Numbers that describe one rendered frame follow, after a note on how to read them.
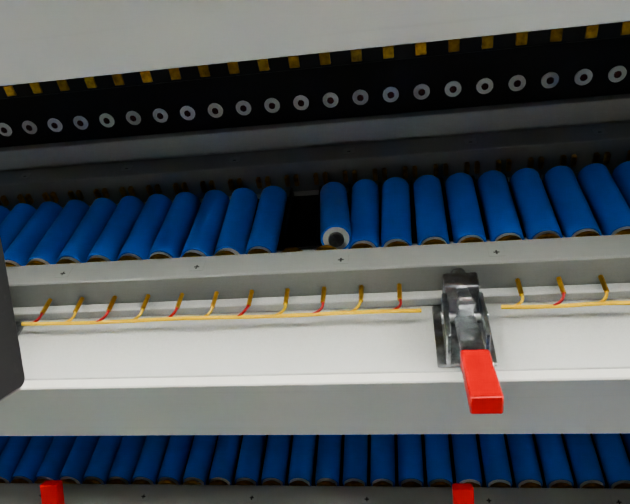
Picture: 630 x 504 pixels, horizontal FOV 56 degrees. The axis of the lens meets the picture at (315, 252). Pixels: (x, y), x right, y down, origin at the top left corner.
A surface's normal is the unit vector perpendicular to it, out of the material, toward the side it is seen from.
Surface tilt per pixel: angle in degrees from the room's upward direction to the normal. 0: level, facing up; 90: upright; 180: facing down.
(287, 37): 108
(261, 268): 18
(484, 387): 2
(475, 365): 2
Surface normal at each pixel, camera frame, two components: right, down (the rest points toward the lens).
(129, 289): -0.08, 0.65
